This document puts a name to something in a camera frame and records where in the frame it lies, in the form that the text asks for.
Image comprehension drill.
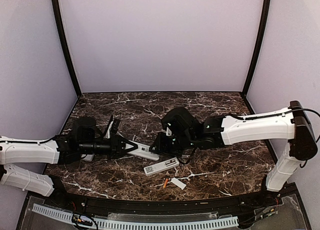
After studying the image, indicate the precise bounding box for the white slotted cable duct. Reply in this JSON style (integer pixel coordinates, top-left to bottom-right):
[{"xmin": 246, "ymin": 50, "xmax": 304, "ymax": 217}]
[{"xmin": 31, "ymin": 204, "xmax": 239, "ymax": 229}]

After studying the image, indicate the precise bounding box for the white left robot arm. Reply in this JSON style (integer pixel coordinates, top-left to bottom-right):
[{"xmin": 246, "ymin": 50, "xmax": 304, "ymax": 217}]
[{"xmin": 0, "ymin": 135, "xmax": 138, "ymax": 208}]

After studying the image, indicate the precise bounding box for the white remote back side up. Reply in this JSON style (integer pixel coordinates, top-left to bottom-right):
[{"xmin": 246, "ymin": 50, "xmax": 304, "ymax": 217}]
[{"xmin": 81, "ymin": 154, "xmax": 95, "ymax": 162}]

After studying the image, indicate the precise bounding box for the white remote with buttons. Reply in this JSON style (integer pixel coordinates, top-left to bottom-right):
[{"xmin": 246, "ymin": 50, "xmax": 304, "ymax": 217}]
[{"xmin": 128, "ymin": 141, "xmax": 160, "ymax": 161}]

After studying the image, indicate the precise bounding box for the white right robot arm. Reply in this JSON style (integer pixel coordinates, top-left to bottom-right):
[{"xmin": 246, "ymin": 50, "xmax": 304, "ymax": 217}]
[{"xmin": 149, "ymin": 101, "xmax": 319, "ymax": 207}]

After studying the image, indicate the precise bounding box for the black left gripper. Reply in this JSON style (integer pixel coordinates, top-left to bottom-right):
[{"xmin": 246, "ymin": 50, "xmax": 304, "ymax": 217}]
[{"xmin": 79, "ymin": 133, "xmax": 138, "ymax": 160}]

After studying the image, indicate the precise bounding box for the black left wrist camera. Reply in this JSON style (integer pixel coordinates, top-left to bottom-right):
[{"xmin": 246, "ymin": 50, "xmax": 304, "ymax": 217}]
[{"xmin": 103, "ymin": 115, "xmax": 121, "ymax": 139}]

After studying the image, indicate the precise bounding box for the black left frame post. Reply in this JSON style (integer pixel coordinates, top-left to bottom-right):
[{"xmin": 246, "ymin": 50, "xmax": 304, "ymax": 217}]
[{"xmin": 51, "ymin": 0, "xmax": 82, "ymax": 98}]

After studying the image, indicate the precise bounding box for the white battery cover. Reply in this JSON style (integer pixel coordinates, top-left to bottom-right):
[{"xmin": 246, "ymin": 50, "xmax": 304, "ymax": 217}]
[{"xmin": 171, "ymin": 178, "xmax": 186, "ymax": 190}]

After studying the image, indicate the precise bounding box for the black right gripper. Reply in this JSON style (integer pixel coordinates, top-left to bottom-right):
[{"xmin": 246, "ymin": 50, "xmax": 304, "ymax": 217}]
[{"xmin": 148, "ymin": 131, "xmax": 196, "ymax": 158}]

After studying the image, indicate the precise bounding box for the black right frame post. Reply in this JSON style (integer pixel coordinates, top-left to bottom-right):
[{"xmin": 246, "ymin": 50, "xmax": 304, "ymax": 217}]
[{"xmin": 242, "ymin": 0, "xmax": 271, "ymax": 98}]

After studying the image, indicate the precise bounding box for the slim white remote with QR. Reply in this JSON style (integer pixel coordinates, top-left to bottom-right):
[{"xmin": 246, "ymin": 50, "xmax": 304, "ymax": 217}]
[{"xmin": 143, "ymin": 157, "xmax": 180, "ymax": 176}]

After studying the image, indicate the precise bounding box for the black frame post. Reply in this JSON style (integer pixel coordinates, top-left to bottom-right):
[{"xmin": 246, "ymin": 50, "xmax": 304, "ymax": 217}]
[
  {"xmin": 242, "ymin": 0, "xmax": 271, "ymax": 98},
  {"xmin": 51, "ymin": 0, "xmax": 82, "ymax": 98}
]

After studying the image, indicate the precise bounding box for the orange battery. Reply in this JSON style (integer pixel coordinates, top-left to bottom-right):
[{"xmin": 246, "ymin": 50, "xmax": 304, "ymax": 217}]
[{"xmin": 163, "ymin": 178, "xmax": 169, "ymax": 188}]

